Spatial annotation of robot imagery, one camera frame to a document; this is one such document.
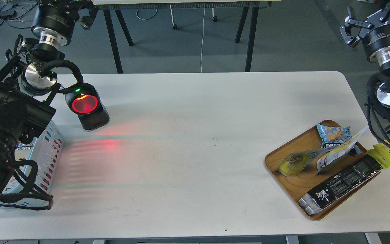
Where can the yellow cartoon snack bag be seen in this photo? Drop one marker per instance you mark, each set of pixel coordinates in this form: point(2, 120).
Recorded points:
point(381, 153)

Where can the light blue plastic basket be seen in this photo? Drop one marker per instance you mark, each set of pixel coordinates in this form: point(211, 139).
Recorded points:
point(42, 159)

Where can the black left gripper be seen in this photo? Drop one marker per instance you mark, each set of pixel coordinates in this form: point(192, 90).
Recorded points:
point(55, 20)

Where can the black long cracker package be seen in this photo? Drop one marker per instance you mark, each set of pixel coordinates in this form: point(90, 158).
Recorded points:
point(332, 189)

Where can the yellow nut snack pouch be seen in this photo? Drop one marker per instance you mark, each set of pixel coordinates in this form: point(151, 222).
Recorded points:
point(295, 162)

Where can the blue chip snack bag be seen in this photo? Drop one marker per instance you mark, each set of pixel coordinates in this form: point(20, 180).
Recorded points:
point(332, 136)

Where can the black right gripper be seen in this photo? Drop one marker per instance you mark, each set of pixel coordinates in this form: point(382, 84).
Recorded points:
point(373, 33)

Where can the white yellow snack pouch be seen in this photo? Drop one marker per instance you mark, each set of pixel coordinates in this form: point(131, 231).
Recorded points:
point(334, 154)

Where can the black barcode scanner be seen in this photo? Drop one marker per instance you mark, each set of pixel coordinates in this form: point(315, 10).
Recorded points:
point(86, 103)

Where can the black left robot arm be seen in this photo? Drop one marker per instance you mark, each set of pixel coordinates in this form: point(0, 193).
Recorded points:
point(34, 73)

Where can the wooden tray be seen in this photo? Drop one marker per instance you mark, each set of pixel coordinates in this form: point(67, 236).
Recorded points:
point(296, 187)

